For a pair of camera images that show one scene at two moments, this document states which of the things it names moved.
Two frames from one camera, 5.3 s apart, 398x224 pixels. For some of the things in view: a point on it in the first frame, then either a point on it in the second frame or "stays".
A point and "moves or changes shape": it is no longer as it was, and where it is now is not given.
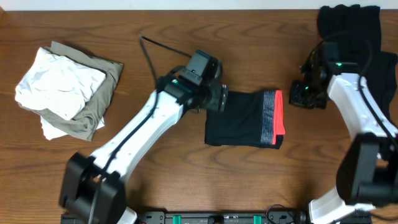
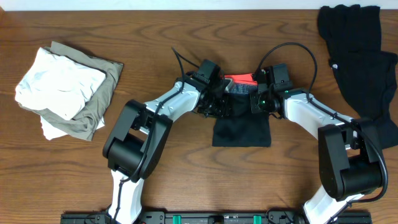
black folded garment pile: (357, 28) stays
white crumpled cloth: (60, 85) stays
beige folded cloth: (95, 107) stays
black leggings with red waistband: (254, 119) moves or changes shape
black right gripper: (295, 99) to (254, 108)
